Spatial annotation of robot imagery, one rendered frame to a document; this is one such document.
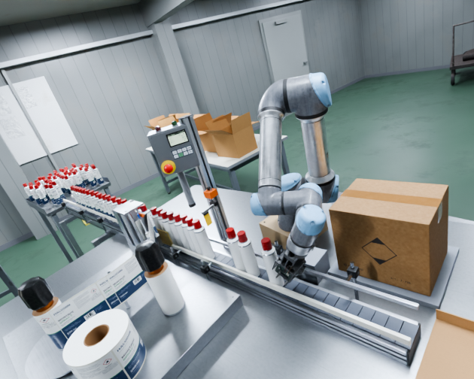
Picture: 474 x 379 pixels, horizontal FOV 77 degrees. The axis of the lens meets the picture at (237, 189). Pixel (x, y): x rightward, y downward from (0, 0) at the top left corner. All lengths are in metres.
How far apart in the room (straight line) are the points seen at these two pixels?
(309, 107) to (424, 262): 0.59
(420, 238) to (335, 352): 0.41
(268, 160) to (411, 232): 0.47
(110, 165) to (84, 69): 1.57
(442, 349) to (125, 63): 5.53
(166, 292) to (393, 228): 0.78
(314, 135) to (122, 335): 0.90
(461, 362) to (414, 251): 0.29
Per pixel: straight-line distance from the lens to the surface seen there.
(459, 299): 1.19
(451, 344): 1.07
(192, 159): 1.30
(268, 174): 0.96
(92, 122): 5.59
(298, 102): 1.07
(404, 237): 1.03
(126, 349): 1.07
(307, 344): 1.06
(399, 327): 1.03
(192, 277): 1.36
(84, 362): 1.06
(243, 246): 1.13
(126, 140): 5.72
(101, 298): 1.32
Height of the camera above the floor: 1.67
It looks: 23 degrees down
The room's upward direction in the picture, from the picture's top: 17 degrees counter-clockwise
